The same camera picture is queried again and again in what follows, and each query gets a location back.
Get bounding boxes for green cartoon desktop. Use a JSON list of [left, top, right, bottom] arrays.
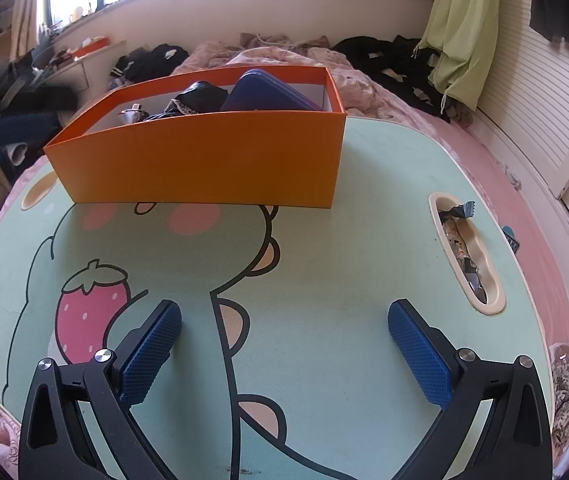
[[0, 117, 555, 480]]

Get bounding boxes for pile of crumpled wrappers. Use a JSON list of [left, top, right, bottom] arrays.
[[438, 201, 490, 306]]

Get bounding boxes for lime green hanging garment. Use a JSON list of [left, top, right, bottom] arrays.
[[421, 0, 502, 111]]

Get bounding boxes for white louvred closet door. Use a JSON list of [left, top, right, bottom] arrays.
[[474, 20, 569, 201]]

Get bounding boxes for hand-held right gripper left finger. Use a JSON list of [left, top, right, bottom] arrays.
[[18, 299, 184, 480]]

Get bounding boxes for black lace pouch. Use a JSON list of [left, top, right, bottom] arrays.
[[144, 81, 229, 122]]

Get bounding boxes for small orange storage box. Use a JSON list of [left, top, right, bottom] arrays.
[[72, 37, 115, 59]]

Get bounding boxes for beige window curtain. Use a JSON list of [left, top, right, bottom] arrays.
[[12, 0, 52, 63]]

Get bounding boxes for large black clothes pile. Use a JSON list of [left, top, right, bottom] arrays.
[[331, 35, 460, 123]]

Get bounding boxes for beige knit blanket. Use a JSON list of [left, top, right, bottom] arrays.
[[239, 32, 330, 52]]

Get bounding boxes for orange cardboard box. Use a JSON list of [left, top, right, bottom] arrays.
[[43, 65, 348, 209]]

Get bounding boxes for dark cloth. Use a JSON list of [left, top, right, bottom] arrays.
[[0, 80, 78, 158]]

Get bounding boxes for blue tin box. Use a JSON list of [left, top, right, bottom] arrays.
[[221, 68, 325, 112]]

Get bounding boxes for white drawer cabinet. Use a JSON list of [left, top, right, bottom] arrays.
[[34, 40, 128, 106]]

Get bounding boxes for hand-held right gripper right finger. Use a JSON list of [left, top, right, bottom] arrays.
[[387, 299, 554, 480]]

